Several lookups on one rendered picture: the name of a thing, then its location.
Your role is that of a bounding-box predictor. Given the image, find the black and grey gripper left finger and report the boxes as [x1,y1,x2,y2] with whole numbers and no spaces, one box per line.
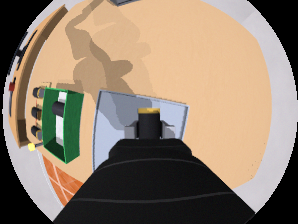
[124,120,139,139]

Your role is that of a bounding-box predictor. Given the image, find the black battery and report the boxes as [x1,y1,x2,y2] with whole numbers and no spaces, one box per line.
[33,87,44,99]
[52,101,65,118]
[31,125,41,139]
[31,107,42,120]
[138,108,160,139]

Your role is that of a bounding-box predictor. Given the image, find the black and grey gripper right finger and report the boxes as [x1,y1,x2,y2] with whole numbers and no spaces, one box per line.
[160,120,176,139]

